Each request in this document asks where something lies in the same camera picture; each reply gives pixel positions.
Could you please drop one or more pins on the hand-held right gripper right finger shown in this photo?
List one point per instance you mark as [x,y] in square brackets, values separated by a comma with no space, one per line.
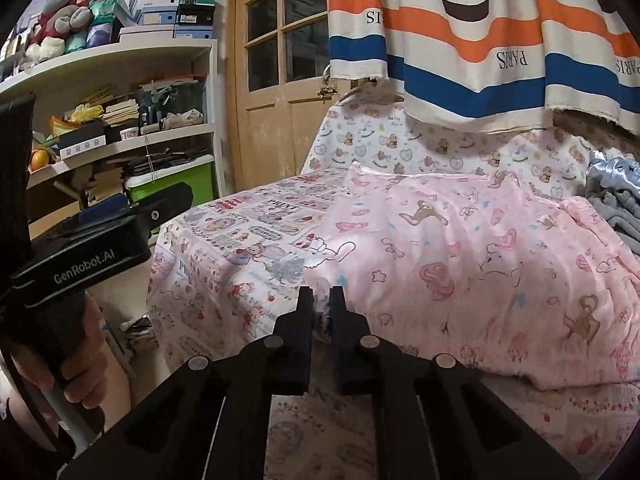
[339,320]

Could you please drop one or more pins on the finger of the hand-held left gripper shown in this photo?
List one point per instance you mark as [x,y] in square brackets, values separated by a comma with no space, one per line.
[165,205]
[102,208]

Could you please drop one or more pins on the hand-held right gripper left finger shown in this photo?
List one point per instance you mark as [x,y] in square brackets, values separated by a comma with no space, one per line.
[305,320]

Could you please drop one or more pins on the pink printed pants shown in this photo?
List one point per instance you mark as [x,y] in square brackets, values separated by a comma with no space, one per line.
[450,260]

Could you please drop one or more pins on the person's left hand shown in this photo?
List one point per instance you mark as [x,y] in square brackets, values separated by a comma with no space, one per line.
[95,360]

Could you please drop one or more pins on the green storage box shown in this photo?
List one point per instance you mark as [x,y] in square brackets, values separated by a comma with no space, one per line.
[190,180]

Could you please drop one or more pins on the black box with white label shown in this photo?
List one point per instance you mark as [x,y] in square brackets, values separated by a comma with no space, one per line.
[80,142]

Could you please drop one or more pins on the bed with printed sheet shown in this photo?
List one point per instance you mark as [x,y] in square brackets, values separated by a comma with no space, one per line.
[220,260]

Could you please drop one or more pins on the white jar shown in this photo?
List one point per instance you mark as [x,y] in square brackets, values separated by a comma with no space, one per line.
[129,134]

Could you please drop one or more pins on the orange fruit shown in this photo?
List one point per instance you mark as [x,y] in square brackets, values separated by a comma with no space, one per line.
[39,160]

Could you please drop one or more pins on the stack of papers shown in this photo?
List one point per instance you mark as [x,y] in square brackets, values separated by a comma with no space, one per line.
[120,112]

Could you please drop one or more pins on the white shelf unit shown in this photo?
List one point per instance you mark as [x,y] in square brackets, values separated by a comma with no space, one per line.
[100,67]

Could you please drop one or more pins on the wooden door with glass panes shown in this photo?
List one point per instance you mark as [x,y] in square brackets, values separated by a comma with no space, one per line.
[280,110]

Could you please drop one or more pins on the white bear print cloth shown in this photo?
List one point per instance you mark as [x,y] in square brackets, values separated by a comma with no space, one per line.
[400,145]

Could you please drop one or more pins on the metal door latch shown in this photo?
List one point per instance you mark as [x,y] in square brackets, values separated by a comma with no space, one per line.
[326,93]

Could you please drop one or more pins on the stack of shoe boxes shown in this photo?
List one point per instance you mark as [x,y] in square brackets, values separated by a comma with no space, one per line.
[160,5]

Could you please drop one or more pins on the grey fleece garment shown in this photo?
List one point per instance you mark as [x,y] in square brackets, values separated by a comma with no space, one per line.
[612,215]

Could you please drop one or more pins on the light blue satin garment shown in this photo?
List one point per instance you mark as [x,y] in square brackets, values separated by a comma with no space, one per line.
[617,172]

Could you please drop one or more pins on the striped hanging cloth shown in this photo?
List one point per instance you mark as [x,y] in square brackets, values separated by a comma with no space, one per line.
[475,35]

